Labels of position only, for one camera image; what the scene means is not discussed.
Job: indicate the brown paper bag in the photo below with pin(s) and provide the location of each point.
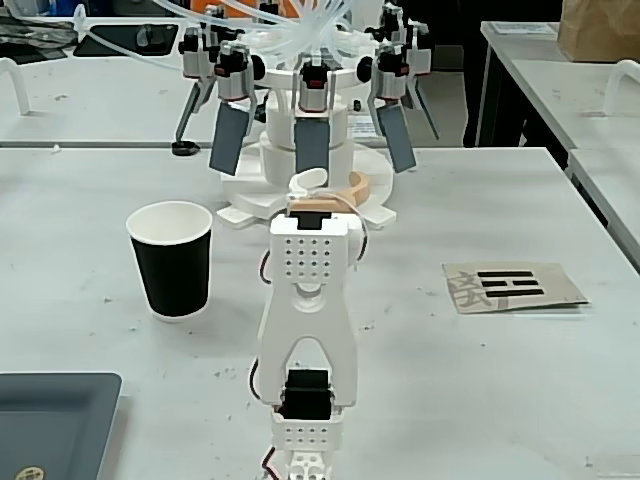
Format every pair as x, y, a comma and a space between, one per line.
600, 30

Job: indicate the black paper cup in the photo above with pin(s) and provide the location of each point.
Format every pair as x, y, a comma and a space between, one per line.
172, 280

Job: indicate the small black cap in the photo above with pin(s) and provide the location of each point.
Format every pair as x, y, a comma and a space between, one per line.
183, 148

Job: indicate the black flat mat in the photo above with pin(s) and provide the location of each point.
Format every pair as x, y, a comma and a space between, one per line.
110, 42

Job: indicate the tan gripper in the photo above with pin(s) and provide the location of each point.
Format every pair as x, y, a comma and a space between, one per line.
311, 181

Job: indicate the white paper sheet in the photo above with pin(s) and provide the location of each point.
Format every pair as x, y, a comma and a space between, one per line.
525, 28

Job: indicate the printed paper label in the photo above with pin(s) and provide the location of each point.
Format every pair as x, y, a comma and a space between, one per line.
361, 127

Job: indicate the grey plastic tray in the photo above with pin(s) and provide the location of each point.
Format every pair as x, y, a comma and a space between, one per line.
50, 425

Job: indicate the dark crumpled pile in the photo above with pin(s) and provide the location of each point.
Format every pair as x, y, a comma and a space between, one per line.
30, 35

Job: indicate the round gold sticker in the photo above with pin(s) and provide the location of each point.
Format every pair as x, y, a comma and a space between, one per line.
31, 472

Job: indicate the white round machine base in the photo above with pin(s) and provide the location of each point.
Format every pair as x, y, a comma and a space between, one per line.
277, 165

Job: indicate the cardboard card with black bars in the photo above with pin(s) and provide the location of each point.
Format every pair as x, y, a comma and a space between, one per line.
550, 280

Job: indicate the clear tube bundle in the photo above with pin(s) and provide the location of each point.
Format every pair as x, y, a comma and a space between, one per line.
310, 30

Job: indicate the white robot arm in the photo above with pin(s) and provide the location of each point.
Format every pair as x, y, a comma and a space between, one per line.
310, 325

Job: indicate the grey paddle motor unit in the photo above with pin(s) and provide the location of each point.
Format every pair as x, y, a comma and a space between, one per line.
229, 135
192, 57
312, 150
392, 20
397, 135

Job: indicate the orange box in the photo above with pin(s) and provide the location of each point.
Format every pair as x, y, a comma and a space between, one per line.
210, 4

